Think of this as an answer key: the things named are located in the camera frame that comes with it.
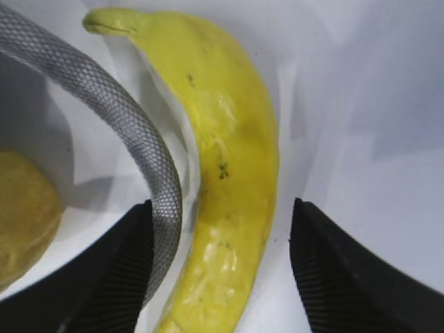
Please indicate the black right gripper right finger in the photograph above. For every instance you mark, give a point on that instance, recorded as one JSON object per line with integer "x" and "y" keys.
{"x": 344, "y": 287}

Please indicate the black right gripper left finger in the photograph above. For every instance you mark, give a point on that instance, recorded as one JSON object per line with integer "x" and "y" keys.
{"x": 101, "y": 290}

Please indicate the yellow pear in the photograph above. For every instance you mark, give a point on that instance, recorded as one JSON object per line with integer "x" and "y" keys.
{"x": 31, "y": 212}

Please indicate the yellow banana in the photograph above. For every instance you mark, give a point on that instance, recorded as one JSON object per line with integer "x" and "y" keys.
{"x": 231, "y": 112}

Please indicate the navy blue lunch bag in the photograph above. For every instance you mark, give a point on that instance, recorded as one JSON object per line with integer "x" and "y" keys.
{"x": 77, "y": 73}

